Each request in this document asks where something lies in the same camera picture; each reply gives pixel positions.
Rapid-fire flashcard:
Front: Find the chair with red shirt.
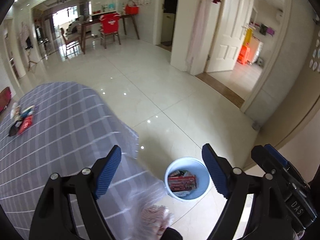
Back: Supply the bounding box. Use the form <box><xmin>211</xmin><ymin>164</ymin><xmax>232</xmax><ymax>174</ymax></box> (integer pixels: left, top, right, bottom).
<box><xmin>99</xmin><ymin>12</ymin><xmax>121</xmax><ymax>49</ymax></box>

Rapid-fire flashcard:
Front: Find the pink door curtain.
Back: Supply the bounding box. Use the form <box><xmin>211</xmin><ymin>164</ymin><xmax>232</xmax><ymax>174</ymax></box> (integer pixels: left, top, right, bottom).
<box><xmin>186</xmin><ymin>0</ymin><xmax>223</xmax><ymax>76</ymax></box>

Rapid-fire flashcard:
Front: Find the grey checked tablecloth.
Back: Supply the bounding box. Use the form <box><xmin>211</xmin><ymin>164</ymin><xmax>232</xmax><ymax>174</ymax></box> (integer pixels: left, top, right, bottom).
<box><xmin>1</xmin><ymin>82</ymin><xmax>165</xmax><ymax>239</ymax></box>

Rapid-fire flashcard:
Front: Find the white red striped snack pack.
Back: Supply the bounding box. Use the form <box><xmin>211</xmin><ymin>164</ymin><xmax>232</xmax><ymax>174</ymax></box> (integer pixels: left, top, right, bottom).
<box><xmin>10</xmin><ymin>104</ymin><xmax>21</xmax><ymax>121</ymax></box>

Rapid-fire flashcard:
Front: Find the wooden dining chair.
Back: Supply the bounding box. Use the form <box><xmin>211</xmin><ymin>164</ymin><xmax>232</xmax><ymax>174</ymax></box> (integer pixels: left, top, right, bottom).
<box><xmin>60</xmin><ymin>27</ymin><xmax>82</xmax><ymax>58</ymax></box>

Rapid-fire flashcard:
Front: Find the black snack wrapper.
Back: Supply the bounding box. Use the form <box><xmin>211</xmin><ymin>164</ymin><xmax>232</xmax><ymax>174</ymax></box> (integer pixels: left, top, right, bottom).
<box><xmin>8</xmin><ymin>120</ymin><xmax>23</xmax><ymax>137</ymax></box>

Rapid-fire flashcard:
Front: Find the pink fringed cloth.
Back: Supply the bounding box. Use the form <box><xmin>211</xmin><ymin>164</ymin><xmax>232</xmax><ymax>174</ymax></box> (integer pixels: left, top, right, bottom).
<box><xmin>138</xmin><ymin>205</ymin><xmax>175</xmax><ymax>239</ymax></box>

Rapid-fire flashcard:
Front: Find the red upholstered bench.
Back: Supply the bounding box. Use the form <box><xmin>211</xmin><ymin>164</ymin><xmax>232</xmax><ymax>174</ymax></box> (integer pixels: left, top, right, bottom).
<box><xmin>0</xmin><ymin>87</ymin><xmax>11</xmax><ymax>112</ymax></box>

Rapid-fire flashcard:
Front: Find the wooden coat stand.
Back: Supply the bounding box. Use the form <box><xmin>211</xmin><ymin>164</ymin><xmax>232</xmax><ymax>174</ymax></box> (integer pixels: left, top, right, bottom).
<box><xmin>19</xmin><ymin>22</ymin><xmax>37</xmax><ymax>71</ymax></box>

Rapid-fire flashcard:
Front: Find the wooden dining table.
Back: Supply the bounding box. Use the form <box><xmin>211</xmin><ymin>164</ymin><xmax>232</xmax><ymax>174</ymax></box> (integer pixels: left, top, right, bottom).
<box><xmin>80</xmin><ymin>12</ymin><xmax>140</xmax><ymax>54</ymax></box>

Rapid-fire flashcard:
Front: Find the orange plastic stool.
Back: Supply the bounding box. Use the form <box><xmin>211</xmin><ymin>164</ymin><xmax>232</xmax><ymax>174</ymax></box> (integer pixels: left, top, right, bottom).
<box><xmin>237</xmin><ymin>42</ymin><xmax>250</xmax><ymax>65</ymax></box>

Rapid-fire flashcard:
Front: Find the red snack wrapper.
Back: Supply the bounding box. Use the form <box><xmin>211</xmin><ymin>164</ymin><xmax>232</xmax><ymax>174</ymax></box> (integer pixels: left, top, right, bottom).
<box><xmin>17</xmin><ymin>115</ymin><xmax>33</xmax><ymax>135</ymax></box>

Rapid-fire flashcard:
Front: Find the red box in bin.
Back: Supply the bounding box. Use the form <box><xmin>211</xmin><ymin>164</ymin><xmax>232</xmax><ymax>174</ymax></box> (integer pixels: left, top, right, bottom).
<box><xmin>168</xmin><ymin>176</ymin><xmax>197</xmax><ymax>192</ymax></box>

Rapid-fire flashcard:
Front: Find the red basket on table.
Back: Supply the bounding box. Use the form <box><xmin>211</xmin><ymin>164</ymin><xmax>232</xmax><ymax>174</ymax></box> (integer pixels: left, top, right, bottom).
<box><xmin>125</xmin><ymin>1</ymin><xmax>139</xmax><ymax>15</ymax></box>

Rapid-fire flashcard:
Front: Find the white panel door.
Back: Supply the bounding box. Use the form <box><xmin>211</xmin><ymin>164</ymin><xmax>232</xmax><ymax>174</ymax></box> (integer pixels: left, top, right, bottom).
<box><xmin>206</xmin><ymin>0</ymin><xmax>252</xmax><ymax>73</ymax></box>

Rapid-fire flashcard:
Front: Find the small white bottle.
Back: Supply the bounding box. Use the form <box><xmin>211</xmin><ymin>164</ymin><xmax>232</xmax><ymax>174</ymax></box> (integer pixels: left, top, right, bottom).
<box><xmin>10</xmin><ymin>102</ymin><xmax>19</xmax><ymax>119</ymax></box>

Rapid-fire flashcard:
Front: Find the blue wafer biscuit pack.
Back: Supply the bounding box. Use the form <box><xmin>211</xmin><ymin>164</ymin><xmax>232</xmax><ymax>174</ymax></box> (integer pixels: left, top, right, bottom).
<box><xmin>20</xmin><ymin>105</ymin><xmax>35</xmax><ymax>119</ymax></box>

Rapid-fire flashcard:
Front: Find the light blue trash bin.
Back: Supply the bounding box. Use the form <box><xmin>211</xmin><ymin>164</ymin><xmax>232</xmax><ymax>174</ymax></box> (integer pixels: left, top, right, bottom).
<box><xmin>164</xmin><ymin>157</ymin><xmax>210</xmax><ymax>202</ymax></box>

